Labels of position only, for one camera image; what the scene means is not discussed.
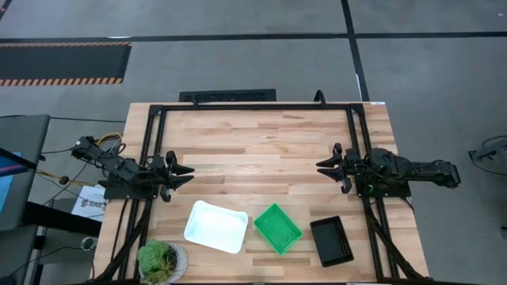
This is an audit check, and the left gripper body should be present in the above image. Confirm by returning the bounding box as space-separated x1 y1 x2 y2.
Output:
149 150 178 203

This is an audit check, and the black table beam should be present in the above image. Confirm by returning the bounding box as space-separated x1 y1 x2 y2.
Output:
22 200 102 238

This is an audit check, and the grey desk top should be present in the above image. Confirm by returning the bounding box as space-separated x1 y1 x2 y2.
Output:
0 113 51 233

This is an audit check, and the black hazard striped floor mat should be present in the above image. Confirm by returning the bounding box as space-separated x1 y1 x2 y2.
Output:
0 41 132 87

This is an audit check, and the blue monitor screen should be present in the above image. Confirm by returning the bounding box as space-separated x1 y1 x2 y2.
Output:
0 151 23 215

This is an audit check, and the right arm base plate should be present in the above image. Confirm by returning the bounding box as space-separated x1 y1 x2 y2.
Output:
356 182 414 199

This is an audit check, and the white plastic bin cut front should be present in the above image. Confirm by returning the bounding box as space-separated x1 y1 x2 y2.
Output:
183 199 250 255

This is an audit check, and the white printed paper sheet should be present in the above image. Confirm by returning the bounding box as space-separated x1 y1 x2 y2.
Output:
71 184 107 222

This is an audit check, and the green slotted plastic basket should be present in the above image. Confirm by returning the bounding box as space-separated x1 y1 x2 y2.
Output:
253 203 304 256

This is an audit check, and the black slotted plastic basket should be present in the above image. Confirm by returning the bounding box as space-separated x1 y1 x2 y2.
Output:
309 215 356 268

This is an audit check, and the black perforated floor mat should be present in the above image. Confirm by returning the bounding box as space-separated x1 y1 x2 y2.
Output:
178 88 277 103

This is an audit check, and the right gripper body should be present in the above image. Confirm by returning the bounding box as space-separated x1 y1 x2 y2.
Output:
333 142 368 195

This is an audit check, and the grey cart leg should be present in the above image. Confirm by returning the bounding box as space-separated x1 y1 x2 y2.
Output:
467 135 507 175

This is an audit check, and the succulent in patterned white pot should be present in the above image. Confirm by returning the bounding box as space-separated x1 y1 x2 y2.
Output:
137 238 189 285

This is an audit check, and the black aluminium table frame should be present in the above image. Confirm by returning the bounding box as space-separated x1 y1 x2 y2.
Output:
93 101 431 285

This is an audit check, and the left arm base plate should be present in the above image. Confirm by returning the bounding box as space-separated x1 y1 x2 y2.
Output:
97 180 159 200

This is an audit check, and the yellow cable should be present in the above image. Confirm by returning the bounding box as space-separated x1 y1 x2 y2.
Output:
35 131 124 188

